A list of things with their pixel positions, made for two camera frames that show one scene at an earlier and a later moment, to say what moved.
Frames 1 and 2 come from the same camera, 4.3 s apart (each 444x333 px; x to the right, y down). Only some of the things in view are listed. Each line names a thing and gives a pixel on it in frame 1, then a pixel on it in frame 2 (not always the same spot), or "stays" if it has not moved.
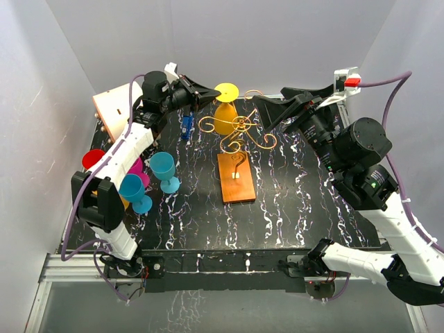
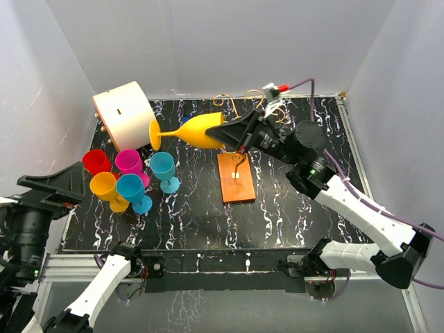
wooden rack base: (236, 176) stays
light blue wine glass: (163, 166) stays
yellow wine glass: (225, 119) -> (193, 132)
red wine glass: (91, 157) stays
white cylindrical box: (114, 106) stays
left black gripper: (198, 94) -> (69, 181)
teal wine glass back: (132, 190) stays
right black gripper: (275, 111) -> (240, 133)
